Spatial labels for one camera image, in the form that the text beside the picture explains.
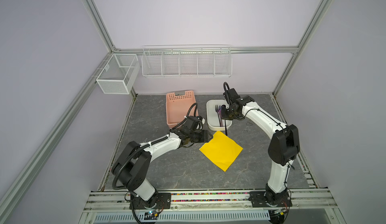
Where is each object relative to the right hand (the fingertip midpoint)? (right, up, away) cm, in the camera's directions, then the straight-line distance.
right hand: (224, 117), depth 91 cm
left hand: (-9, -12, -6) cm, 17 cm away
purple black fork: (-2, +4, +21) cm, 22 cm away
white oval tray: (-6, -2, +12) cm, 14 cm away
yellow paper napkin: (-1, -20, 0) cm, 20 cm away
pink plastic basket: (-32, +9, +23) cm, 41 cm away
